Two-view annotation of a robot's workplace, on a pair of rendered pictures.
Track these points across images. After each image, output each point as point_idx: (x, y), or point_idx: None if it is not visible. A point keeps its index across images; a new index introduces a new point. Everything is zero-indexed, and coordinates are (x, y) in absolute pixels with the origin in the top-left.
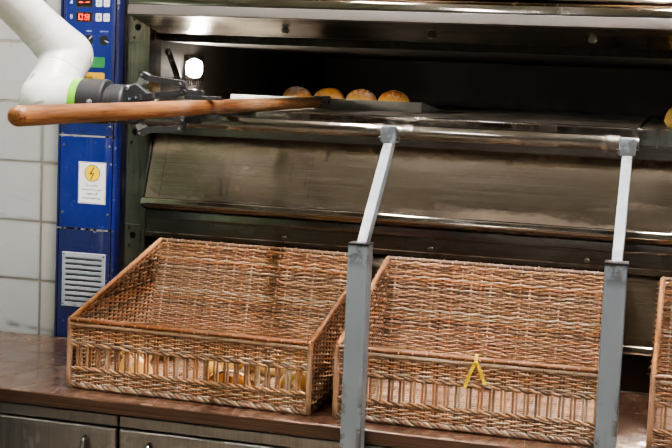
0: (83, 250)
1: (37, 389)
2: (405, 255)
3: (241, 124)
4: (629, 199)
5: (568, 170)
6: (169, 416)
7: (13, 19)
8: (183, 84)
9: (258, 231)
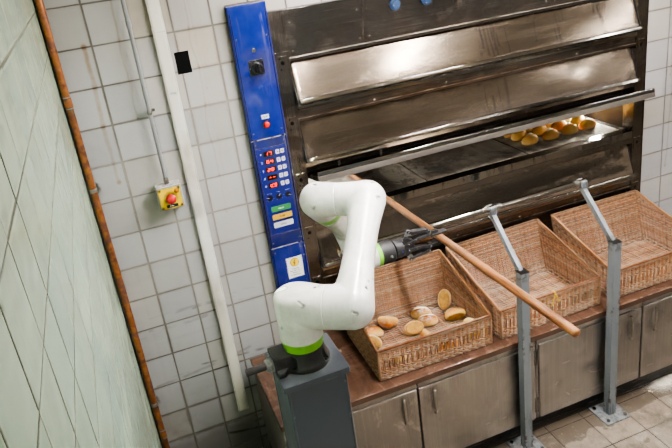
0: None
1: (374, 390)
2: None
3: None
4: (533, 186)
5: (507, 182)
6: (442, 373)
7: (344, 230)
8: (429, 230)
9: None
